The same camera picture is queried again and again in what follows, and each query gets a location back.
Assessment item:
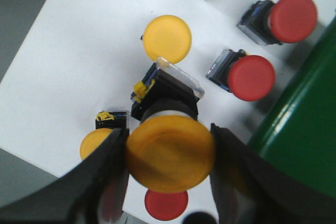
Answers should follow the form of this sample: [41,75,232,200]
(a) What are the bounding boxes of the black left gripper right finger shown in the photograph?
[210,124,335,223]

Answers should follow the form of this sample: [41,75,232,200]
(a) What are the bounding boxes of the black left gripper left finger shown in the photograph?
[1,129,129,223]

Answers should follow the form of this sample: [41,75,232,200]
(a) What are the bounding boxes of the red push button bottom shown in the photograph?
[144,189,188,221]

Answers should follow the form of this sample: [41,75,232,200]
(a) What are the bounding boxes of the red push button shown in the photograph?
[206,49,276,102]
[237,0,318,46]
[144,189,188,221]

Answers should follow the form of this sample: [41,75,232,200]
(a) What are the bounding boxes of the yellow mushroom push button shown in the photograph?
[125,57,216,193]

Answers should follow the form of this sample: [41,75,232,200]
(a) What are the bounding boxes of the yellow push button lower left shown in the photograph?
[79,110,129,161]

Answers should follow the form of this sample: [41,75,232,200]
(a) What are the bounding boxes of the green conveyor belt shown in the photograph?
[248,20,335,197]

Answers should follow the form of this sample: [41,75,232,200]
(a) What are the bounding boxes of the red push button middle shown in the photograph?
[206,49,276,102]

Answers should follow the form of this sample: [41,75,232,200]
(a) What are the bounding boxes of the yellow push button upright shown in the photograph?
[142,15,192,63]

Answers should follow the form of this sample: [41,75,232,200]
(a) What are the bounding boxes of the red push button upper right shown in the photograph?
[237,0,318,46]

